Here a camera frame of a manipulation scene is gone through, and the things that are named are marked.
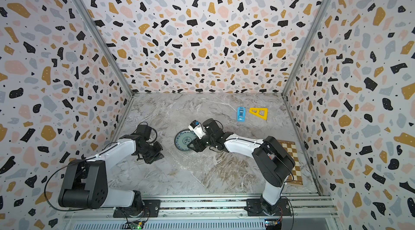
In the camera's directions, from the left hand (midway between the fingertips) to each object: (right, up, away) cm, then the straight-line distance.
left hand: (167, 153), depth 88 cm
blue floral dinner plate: (+7, +6, +9) cm, 13 cm away
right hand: (+14, +6, -3) cm, 15 cm away
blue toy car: (+43, +21, +19) cm, 51 cm away
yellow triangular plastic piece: (+55, +22, +22) cm, 63 cm away
